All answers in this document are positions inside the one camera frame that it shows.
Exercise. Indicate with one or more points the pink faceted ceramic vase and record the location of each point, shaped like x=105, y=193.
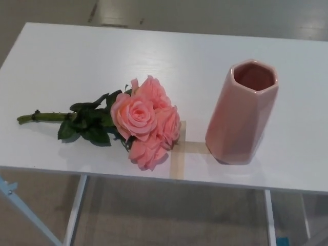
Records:
x=230, y=123

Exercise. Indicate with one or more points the teal floor patch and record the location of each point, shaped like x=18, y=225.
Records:
x=283, y=242

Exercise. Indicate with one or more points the light blue metal frame bar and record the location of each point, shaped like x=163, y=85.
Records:
x=30, y=217

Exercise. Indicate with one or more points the pink artificial rose bunch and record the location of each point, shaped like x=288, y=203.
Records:
x=138, y=112

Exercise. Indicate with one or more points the white table leg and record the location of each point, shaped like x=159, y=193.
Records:
x=307, y=212
x=77, y=210
x=270, y=217

